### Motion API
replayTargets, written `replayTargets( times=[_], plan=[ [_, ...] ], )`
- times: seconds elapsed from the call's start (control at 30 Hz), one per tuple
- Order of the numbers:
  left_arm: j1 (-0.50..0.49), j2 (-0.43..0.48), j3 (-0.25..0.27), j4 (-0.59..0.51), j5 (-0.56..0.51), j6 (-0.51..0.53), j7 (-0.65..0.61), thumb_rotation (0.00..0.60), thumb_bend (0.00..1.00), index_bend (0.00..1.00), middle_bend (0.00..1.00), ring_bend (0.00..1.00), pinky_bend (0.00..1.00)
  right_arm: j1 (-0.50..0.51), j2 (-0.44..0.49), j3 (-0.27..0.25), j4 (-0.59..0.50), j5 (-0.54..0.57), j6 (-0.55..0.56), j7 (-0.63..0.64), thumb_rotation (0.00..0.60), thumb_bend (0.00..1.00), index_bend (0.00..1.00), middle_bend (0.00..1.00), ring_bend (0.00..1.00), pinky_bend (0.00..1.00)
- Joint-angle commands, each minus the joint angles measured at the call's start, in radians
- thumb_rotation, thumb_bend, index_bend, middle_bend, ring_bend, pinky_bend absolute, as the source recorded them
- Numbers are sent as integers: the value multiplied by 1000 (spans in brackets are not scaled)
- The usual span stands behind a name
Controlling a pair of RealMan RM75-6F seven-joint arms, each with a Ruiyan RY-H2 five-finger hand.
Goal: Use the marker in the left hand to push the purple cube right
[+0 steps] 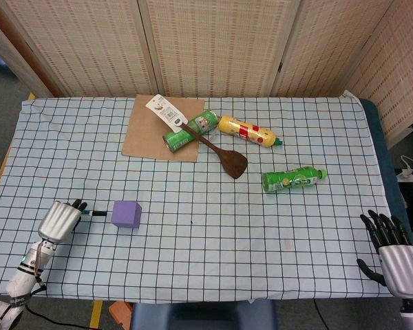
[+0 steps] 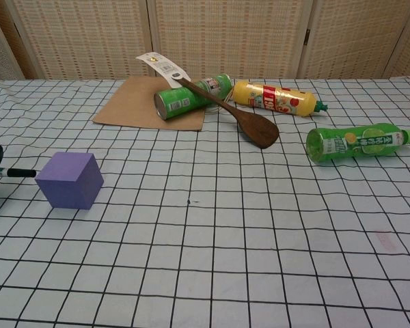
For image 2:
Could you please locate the green marker pen black cap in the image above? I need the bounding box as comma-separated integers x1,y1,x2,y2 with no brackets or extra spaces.
0,167,38,178

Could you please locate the purple foam cube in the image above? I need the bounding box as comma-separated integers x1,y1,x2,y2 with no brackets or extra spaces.
35,151,105,210

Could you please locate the white black grid tablecloth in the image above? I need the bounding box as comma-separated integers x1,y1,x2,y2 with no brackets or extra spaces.
0,76,410,328

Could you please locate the brown cardboard sheet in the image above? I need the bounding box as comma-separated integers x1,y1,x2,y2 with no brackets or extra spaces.
92,75,206,132

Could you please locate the white paper price tag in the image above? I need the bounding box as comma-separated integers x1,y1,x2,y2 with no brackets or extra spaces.
135,52,187,88

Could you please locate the green cylindrical chip can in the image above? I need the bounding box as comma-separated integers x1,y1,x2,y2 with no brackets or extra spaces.
153,73,234,121

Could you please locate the dark wooden spatula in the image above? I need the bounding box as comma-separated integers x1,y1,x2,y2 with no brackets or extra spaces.
178,77,280,150

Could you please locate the yellow dish soap bottle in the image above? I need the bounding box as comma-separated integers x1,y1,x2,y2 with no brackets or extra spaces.
232,80,329,118

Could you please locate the green lime drink bottle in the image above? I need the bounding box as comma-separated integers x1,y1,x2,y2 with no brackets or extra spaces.
305,123,410,165

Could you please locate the white tag string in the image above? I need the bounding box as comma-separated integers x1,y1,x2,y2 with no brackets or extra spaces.
205,89,234,115

